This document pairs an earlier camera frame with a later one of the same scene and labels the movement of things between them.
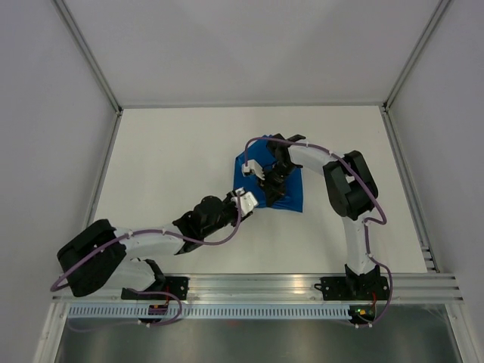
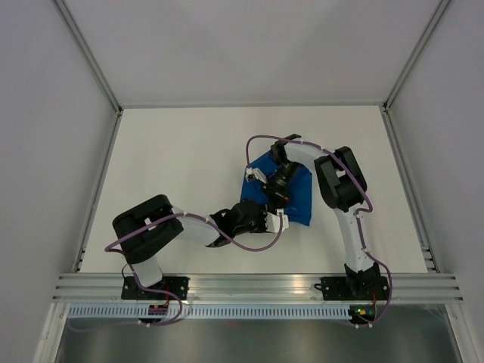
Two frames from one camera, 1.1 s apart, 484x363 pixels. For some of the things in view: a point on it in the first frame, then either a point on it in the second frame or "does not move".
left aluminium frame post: [88, 54] does not move
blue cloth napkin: [259, 150] → [299, 193]
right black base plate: [354, 288] does not move
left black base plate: [178, 286] does not move
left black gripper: [228, 200] → [263, 212]
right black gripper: [274, 193] does not move
